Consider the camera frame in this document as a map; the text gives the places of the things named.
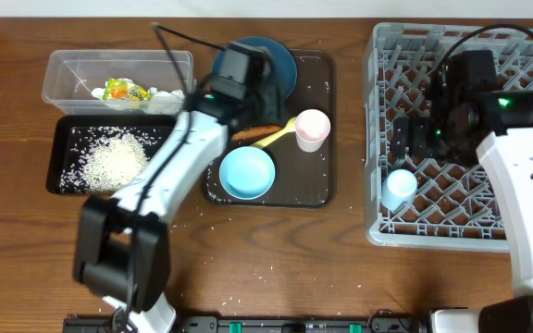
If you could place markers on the white rice grains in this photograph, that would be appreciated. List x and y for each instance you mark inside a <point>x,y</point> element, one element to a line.
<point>103,159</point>

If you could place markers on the black tray bin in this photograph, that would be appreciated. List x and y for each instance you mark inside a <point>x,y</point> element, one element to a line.
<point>63,139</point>

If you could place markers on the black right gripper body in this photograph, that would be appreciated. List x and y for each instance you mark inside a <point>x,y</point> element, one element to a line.
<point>401,137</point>

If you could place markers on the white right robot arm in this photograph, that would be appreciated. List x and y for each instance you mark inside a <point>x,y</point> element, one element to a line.
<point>473,122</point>

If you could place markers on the white tissue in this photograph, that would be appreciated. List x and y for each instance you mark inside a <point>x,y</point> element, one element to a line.
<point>161,102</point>

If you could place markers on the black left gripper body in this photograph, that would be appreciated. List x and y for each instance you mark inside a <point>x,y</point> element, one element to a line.
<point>275,99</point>

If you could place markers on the pink plastic cup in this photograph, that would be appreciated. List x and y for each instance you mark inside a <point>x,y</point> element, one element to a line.
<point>312,127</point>

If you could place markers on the clear plastic bin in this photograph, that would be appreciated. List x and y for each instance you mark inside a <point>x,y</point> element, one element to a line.
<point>71,76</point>

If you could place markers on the grey dishwasher rack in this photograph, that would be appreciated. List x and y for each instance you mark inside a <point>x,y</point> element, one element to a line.
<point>454,208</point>

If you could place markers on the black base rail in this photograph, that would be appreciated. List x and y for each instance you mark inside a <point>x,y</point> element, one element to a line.
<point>381,321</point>

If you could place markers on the orange carrot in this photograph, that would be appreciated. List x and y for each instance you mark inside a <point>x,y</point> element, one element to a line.
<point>254,132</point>

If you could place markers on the dark brown serving tray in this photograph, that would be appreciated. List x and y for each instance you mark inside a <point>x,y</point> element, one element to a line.
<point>302,180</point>

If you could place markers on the light blue plastic cup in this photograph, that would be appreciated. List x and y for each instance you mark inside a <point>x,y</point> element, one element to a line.
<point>398,188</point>

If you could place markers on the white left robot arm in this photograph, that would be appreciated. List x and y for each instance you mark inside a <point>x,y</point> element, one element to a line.
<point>122,250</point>

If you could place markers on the yellow snack wrapper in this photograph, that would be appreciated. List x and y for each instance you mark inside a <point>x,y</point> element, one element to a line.
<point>123,89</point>

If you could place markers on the yellow plastic spoon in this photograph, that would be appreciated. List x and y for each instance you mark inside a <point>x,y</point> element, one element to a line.
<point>288,128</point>

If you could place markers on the light blue bowl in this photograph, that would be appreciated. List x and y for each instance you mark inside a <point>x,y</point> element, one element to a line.
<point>247,173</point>

